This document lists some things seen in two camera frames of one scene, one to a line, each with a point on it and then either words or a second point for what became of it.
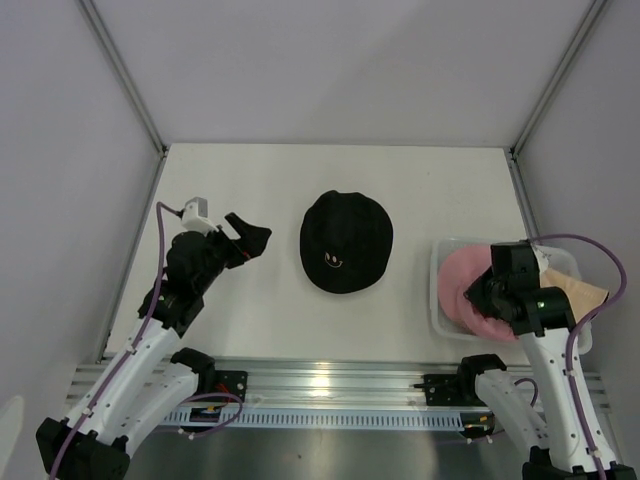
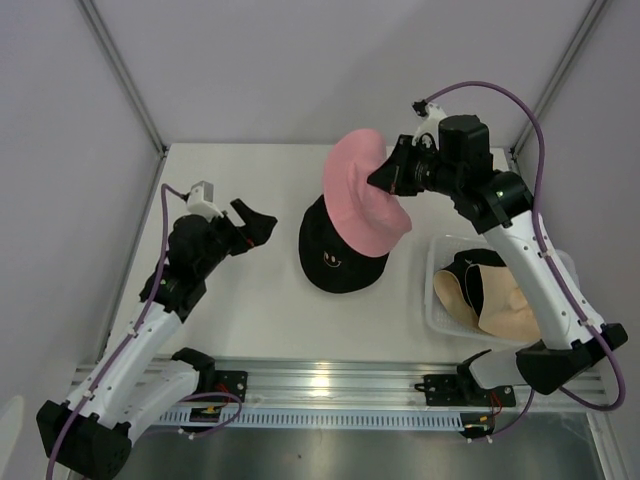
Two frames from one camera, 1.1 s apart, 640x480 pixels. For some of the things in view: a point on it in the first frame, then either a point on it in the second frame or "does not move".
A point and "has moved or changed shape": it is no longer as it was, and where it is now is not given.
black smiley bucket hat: x=346 y=242 does not move
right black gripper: x=474 y=295 → x=398 y=162
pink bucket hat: x=460 y=268 → x=368 y=220
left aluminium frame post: x=122 y=68 does not move
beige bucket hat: x=582 y=296 has moved or changed shape
